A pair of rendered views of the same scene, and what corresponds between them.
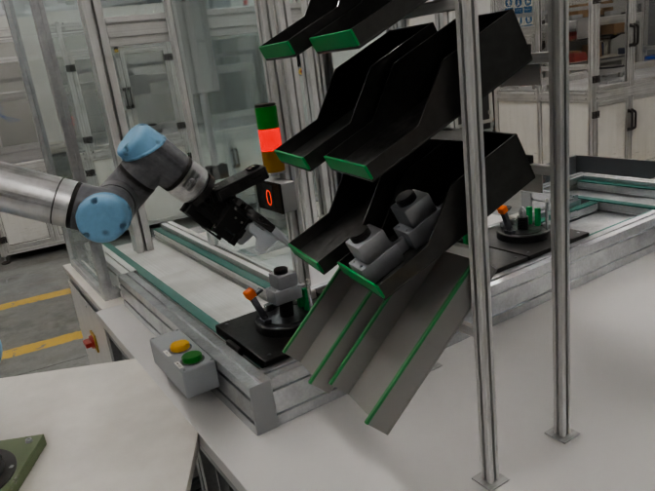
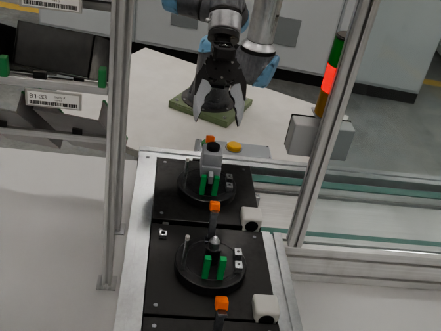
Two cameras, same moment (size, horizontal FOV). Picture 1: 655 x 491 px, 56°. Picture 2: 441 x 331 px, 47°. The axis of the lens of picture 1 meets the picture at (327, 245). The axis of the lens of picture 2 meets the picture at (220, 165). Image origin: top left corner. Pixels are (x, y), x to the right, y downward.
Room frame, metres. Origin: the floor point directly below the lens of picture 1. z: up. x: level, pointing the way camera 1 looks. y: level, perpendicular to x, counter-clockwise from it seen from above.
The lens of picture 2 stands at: (1.60, -0.79, 1.68)
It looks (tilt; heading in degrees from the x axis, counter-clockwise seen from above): 33 degrees down; 112
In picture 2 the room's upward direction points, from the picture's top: 10 degrees clockwise
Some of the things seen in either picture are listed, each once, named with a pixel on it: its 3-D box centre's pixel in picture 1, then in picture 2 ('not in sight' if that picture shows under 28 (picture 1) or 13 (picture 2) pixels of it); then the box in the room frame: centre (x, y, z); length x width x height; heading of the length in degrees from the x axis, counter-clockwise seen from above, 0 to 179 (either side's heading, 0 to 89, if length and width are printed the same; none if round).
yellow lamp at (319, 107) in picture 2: (273, 160); (330, 102); (1.43, 0.10, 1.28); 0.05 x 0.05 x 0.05
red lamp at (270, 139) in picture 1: (270, 138); (337, 78); (1.43, 0.10, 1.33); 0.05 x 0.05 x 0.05
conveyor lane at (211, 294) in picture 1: (243, 307); (323, 225); (1.48, 0.24, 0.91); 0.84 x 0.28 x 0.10; 31
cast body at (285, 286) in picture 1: (287, 282); (211, 160); (1.21, 0.09, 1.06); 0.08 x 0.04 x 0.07; 121
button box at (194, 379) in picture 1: (182, 360); (231, 157); (1.17, 0.33, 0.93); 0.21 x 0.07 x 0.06; 31
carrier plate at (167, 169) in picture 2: (288, 326); (205, 192); (1.21, 0.10, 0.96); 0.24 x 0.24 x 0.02; 31
